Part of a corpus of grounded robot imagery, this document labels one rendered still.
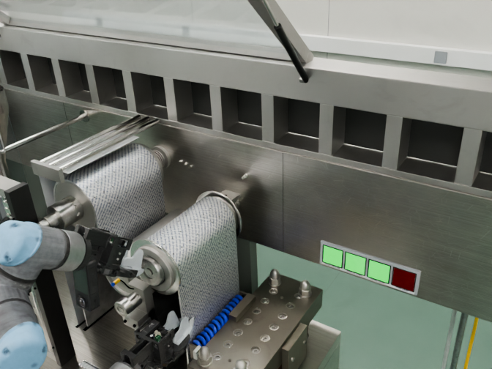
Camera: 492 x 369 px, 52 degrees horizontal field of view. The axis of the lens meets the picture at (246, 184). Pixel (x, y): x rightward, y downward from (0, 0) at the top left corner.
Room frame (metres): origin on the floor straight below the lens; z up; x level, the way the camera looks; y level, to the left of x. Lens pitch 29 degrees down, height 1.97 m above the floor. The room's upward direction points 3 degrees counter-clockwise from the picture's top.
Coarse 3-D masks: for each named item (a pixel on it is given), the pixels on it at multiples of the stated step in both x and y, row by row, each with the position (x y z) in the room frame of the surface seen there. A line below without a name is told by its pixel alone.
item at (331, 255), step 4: (324, 248) 1.04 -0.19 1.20; (328, 248) 1.03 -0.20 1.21; (332, 248) 1.03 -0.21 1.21; (324, 252) 1.04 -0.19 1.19; (328, 252) 1.03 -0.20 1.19; (332, 252) 1.03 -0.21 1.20; (336, 252) 1.02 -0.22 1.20; (340, 252) 1.02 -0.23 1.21; (324, 256) 1.04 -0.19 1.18; (328, 256) 1.03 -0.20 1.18; (332, 256) 1.03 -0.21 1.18; (336, 256) 1.02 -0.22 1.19; (340, 256) 1.01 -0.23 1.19; (324, 260) 1.04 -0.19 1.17; (328, 260) 1.03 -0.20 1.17; (332, 260) 1.03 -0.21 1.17; (336, 260) 1.02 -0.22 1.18; (340, 260) 1.01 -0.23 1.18; (336, 264) 1.02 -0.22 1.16; (340, 264) 1.01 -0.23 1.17
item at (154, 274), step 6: (144, 258) 0.92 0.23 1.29; (150, 258) 0.91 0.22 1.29; (144, 264) 0.92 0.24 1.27; (150, 264) 0.91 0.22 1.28; (156, 264) 0.90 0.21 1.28; (144, 270) 0.92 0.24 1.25; (150, 270) 0.91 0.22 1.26; (156, 270) 0.90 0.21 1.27; (162, 270) 0.90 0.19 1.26; (144, 276) 0.92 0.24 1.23; (150, 276) 0.91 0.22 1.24; (156, 276) 0.90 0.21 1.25; (162, 276) 0.89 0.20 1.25; (150, 282) 0.91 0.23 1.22; (156, 282) 0.90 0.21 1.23; (162, 282) 0.90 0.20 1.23
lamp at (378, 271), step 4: (372, 264) 0.97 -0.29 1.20; (376, 264) 0.96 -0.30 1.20; (380, 264) 0.96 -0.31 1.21; (372, 268) 0.97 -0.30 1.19; (376, 268) 0.96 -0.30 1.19; (380, 268) 0.96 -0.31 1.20; (384, 268) 0.95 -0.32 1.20; (388, 268) 0.95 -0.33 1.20; (368, 272) 0.97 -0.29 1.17; (372, 272) 0.97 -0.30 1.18; (376, 272) 0.96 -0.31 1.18; (380, 272) 0.96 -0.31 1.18; (384, 272) 0.95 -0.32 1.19; (388, 272) 0.95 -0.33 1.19; (368, 276) 0.97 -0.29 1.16; (372, 276) 0.97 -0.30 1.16; (376, 276) 0.96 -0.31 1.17; (380, 276) 0.96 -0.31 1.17; (384, 276) 0.95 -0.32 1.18; (388, 276) 0.95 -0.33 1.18; (384, 280) 0.95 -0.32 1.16
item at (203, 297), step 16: (224, 256) 1.05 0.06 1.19; (208, 272) 0.99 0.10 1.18; (224, 272) 1.04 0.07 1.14; (192, 288) 0.93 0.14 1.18; (208, 288) 0.98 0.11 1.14; (224, 288) 1.04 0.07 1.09; (192, 304) 0.93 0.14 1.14; (208, 304) 0.98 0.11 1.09; (224, 304) 1.03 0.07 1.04; (208, 320) 0.97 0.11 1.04; (192, 336) 0.92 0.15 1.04
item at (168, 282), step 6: (144, 246) 0.94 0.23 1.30; (144, 252) 0.93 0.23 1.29; (150, 252) 0.92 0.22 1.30; (156, 252) 0.91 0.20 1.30; (156, 258) 0.91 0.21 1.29; (162, 258) 0.90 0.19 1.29; (162, 264) 0.90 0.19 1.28; (168, 264) 0.90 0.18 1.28; (168, 270) 0.89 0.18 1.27; (168, 276) 0.89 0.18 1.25; (168, 282) 0.90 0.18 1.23; (156, 288) 0.92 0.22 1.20; (162, 288) 0.91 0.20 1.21
